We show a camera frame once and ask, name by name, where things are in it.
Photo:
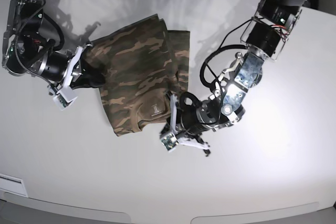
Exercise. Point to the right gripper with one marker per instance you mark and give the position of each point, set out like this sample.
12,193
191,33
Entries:
53,67

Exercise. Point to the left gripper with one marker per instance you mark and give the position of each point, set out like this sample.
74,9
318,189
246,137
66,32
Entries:
194,118

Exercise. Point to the camouflage T-shirt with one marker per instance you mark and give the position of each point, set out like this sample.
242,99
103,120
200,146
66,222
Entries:
142,63

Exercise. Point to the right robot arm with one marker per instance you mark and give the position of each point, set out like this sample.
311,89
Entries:
32,43

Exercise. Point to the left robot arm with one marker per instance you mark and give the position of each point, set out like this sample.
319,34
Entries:
265,35

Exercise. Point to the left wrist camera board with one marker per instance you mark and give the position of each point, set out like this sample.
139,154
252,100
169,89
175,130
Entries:
169,140

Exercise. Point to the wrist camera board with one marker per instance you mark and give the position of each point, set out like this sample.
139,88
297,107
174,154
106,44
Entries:
169,140
64,98

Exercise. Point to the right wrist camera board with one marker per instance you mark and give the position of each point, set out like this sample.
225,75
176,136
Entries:
64,98

